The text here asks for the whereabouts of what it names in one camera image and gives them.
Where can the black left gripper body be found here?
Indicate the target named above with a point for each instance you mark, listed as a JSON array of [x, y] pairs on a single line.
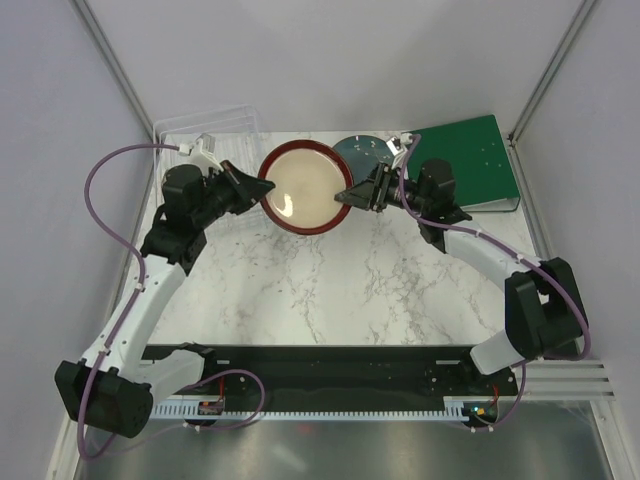
[[216, 199]]

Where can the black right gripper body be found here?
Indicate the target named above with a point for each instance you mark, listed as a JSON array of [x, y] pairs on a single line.
[[420, 203]]

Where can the dark teal patterned plate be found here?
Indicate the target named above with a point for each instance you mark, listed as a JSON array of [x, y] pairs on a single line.
[[362, 153]]

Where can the red rimmed beige plate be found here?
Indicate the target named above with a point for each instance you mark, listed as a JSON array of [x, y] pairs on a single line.
[[307, 175]]

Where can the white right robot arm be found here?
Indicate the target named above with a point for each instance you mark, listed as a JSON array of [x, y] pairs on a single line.
[[543, 310]]

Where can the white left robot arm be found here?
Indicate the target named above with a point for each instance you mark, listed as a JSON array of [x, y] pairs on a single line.
[[109, 388]]

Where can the green binder board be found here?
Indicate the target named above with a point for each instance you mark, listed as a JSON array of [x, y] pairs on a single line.
[[475, 149]]

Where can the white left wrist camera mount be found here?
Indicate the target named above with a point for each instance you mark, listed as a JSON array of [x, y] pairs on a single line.
[[200, 153]]

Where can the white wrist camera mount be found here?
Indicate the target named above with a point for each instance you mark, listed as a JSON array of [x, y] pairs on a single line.
[[200, 153], [399, 146]]

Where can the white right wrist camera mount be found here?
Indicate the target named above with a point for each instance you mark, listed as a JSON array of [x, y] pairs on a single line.
[[399, 146]]

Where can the clear wire dish rack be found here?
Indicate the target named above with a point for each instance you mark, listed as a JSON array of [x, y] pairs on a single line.
[[235, 130]]

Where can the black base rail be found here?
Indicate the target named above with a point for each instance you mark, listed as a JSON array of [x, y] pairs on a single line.
[[341, 380]]

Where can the left aluminium frame post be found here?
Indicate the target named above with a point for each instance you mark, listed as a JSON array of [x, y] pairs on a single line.
[[102, 44]]

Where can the aluminium frame post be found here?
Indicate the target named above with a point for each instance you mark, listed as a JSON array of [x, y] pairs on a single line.
[[567, 42], [102, 44]]

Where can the white slotted cable duct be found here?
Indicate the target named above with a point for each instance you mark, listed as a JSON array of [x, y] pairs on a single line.
[[188, 409]]

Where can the right aluminium frame post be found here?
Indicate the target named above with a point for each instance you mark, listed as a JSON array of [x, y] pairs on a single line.
[[567, 42]]

